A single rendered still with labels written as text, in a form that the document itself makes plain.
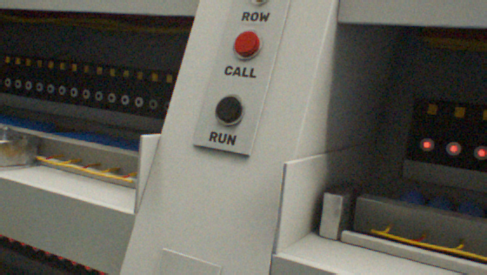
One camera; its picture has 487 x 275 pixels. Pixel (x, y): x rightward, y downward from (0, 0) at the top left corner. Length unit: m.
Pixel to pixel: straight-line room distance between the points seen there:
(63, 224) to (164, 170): 0.09
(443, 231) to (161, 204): 0.17
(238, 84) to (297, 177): 0.07
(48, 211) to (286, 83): 0.19
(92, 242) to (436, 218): 0.22
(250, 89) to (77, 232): 0.15
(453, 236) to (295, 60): 0.14
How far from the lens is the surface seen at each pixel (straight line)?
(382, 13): 0.30
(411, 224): 0.32
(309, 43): 0.29
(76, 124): 0.59
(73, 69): 0.63
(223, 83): 0.30
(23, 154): 0.44
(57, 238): 0.37
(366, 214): 0.32
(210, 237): 0.28
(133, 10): 0.39
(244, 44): 0.30
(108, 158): 0.40
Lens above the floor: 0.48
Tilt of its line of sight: 9 degrees up
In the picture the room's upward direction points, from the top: 15 degrees clockwise
